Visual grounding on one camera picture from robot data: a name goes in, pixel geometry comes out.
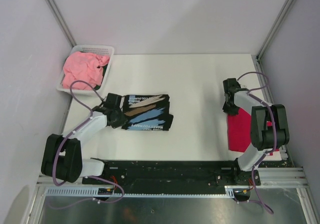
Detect black t-shirt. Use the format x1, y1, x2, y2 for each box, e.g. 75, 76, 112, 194
121, 94, 174, 131

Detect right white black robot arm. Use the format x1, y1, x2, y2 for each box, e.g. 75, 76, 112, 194
222, 78, 290, 185

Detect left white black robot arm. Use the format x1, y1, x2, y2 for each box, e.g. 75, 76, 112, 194
41, 93, 128, 186

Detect dark green garment in basket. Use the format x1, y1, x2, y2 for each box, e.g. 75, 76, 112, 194
94, 63, 110, 91

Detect folded magenta t-shirt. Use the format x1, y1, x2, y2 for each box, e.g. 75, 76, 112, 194
227, 106, 287, 153

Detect crumpled pink t-shirt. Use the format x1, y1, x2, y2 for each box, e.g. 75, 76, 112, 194
62, 51, 110, 89

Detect white plastic laundry basket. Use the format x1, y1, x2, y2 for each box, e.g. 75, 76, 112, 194
56, 44, 115, 96

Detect aluminium extrusion rails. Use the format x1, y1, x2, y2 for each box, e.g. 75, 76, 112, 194
249, 168, 307, 187

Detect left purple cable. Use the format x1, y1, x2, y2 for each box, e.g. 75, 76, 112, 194
47, 80, 125, 210

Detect white slotted cable duct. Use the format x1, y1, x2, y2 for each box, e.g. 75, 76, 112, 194
44, 186, 250, 198

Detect right aluminium frame post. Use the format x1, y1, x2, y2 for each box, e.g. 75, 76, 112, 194
256, 0, 296, 60

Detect aluminium frame post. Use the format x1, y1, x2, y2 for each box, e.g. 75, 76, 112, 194
256, 0, 296, 60
45, 0, 77, 47

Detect left aluminium frame post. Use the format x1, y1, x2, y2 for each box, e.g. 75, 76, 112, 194
45, 0, 77, 47

